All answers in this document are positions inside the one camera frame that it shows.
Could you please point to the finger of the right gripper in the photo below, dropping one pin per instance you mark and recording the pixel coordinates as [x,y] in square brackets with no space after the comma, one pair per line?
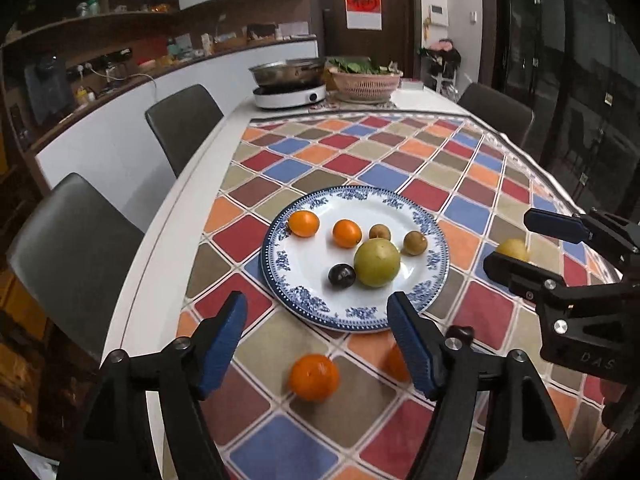
[540,286]
[612,237]

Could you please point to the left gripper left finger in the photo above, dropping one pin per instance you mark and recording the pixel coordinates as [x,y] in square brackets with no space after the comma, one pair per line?
[115,440]

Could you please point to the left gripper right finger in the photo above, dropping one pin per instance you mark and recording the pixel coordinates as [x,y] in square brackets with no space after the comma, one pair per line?
[524,437]

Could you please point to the brown kiwi fruit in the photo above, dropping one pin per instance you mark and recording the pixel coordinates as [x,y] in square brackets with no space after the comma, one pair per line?
[380,231]
[415,243]

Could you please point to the green yellow pear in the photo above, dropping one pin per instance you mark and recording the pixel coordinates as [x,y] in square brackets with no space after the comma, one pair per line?
[376,262]

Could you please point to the dark purple plum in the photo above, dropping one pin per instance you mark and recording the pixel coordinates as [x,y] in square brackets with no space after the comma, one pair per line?
[342,276]

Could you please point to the small orange tangerine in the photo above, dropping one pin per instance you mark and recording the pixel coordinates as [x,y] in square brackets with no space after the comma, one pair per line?
[346,234]
[303,223]

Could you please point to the white kitchen counter cabinet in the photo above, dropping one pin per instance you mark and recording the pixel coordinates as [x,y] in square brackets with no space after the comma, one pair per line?
[114,148]

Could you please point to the grey chair right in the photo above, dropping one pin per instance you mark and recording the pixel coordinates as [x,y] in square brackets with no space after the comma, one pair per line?
[501,112]

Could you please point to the grey chair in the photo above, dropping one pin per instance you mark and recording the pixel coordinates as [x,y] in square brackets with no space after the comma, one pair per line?
[181,123]
[501,112]
[73,255]

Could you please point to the near grey chair left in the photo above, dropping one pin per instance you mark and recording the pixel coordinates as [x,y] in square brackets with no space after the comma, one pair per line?
[73,255]

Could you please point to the blue white porcelain plate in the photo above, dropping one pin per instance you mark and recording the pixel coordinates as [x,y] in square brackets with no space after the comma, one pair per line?
[333,256]

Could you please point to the pink basket with greens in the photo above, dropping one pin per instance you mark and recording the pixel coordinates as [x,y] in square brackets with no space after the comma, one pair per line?
[362,81]

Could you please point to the dark wooden door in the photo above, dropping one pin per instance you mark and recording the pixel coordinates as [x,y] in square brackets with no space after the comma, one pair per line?
[382,30]

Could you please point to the far grey chair left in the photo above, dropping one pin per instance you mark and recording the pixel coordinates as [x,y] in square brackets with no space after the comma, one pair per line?
[181,123]

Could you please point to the stainless steel pot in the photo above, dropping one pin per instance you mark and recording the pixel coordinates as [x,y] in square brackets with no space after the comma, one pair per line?
[295,72]

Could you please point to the white induction cooker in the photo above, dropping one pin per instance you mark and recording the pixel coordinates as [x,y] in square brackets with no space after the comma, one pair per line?
[282,98]

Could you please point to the black water dispenser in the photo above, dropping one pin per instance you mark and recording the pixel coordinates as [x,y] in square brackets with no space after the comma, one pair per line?
[50,93]

